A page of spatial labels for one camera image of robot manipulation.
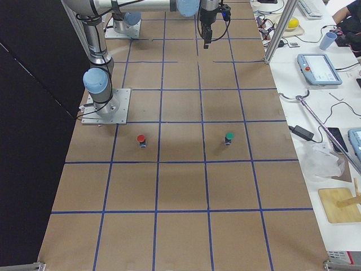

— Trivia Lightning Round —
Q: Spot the blue teach pendant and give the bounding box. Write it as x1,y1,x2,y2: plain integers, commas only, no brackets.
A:
347,128,361,160
297,54,342,86

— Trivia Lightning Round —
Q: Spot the green push button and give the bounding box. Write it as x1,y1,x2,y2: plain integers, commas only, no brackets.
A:
224,132,234,146

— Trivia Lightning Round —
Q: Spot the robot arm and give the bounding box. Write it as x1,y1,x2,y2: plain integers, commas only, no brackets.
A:
64,1,223,86
112,12,142,34

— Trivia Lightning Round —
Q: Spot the black smartphone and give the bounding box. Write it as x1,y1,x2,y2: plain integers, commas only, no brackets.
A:
327,127,348,154

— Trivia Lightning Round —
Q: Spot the yellow lemon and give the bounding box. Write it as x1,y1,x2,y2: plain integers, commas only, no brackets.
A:
287,18,300,30

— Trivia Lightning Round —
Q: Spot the light blue cup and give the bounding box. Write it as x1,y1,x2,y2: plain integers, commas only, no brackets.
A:
319,32,338,50

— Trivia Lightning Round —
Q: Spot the black power adapter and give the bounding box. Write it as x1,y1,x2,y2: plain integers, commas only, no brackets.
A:
292,125,314,141

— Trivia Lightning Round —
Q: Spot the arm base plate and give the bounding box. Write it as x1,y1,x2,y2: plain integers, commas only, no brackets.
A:
81,89,131,125
105,19,141,40

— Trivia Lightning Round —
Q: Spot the clear plastic bag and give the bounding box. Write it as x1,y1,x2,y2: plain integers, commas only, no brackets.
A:
296,142,347,183

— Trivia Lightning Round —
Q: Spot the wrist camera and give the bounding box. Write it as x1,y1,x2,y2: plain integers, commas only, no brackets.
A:
219,2,231,22

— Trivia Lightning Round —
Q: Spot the metal rod stand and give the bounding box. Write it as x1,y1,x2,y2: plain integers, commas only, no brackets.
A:
279,89,360,174

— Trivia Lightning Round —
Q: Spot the white keyboard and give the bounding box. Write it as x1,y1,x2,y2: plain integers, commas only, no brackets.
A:
298,0,323,20

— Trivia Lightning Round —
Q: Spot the wooden cutting board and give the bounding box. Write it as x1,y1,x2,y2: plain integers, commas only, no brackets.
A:
318,188,360,224

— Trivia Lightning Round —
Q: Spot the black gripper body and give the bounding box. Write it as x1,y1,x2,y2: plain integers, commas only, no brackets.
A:
199,0,219,32

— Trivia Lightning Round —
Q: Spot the aluminium frame post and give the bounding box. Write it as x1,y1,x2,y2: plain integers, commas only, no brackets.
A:
265,0,298,64

